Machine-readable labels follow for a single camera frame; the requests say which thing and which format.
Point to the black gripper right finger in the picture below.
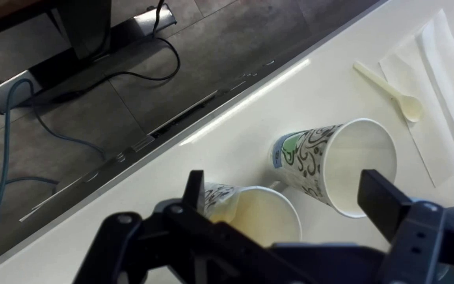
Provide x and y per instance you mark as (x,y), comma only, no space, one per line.
(426,242)

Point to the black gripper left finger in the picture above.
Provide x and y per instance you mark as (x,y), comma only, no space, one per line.
(149,242)

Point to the patterned paper cup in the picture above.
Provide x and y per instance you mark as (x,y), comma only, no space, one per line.
(306,159)
(264,215)

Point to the white plastic spoon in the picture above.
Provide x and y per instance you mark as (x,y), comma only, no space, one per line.
(410,108)

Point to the flat white napkin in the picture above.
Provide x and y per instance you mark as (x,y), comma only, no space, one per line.
(437,80)

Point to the silver floor outlet box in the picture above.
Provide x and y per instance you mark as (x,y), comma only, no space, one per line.
(11,92)
(156,18)

